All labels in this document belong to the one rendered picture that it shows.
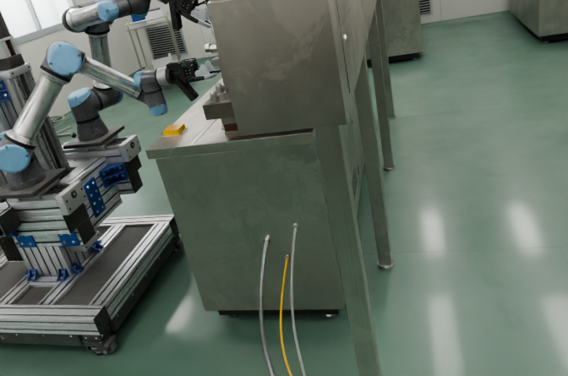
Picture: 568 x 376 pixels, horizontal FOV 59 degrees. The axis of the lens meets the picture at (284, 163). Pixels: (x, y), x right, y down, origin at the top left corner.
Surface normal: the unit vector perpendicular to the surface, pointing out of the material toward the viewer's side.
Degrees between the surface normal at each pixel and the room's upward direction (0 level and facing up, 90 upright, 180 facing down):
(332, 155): 90
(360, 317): 90
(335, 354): 0
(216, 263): 90
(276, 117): 90
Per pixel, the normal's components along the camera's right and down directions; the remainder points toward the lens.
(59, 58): 0.52, 0.17
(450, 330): -0.19, -0.89
